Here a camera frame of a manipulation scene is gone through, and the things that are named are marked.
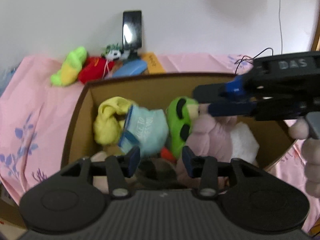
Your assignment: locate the gloved right hand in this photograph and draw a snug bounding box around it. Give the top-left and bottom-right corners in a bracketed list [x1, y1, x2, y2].
[289, 118, 320, 198]

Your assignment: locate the red plush toy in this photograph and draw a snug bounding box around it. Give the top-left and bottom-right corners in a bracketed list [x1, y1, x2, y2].
[78, 56, 116, 85]

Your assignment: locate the green pea plush toy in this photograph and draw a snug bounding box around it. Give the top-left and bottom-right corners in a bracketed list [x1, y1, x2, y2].
[166, 96, 199, 159]

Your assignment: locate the pink floral bed sheet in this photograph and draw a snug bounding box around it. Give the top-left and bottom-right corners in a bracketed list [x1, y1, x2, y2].
[0, 52, 320, 233]

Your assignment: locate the pink teddy bear plush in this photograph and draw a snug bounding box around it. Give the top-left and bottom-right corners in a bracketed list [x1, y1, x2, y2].
[176, 110, 241, 188]

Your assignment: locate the black charger cable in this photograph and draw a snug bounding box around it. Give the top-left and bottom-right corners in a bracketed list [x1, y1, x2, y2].
[234, 47, 275, 74]

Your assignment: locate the yellow plush toy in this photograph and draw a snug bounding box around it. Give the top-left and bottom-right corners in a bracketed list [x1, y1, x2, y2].
[93, 96, 137, 145]

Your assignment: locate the black phone on stand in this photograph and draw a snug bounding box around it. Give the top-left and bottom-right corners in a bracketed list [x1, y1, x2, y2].
[122, 10, 142, 59]

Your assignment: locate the blue oval plush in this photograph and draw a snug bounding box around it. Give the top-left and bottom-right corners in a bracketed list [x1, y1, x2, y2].
[112, 59, 148, 77]

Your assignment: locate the yellow book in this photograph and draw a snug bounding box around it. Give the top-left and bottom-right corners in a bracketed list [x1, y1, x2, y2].
[141, 52, 166, 74]

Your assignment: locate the wooden door frame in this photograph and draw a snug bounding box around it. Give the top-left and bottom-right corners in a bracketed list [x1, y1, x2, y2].
[310, 24, 320, 51]

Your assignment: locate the white fluffy plush toy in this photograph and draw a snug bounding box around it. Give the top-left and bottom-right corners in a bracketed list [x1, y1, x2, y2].
[231, 122, 259, 165]

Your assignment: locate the brown cardboard box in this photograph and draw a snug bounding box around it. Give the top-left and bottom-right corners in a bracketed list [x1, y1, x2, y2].
[61, 73, 295, 170]

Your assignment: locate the light blue sock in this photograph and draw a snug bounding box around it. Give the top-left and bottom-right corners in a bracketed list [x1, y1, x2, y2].
[118, 105, 169, 158]

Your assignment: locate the small panda plush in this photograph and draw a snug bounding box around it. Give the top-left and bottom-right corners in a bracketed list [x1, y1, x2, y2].
[101, 43, 125, 61]

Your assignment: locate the lime green plush toy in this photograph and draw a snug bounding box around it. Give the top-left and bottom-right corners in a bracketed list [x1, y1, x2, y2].
[50, 46, 87, 87]

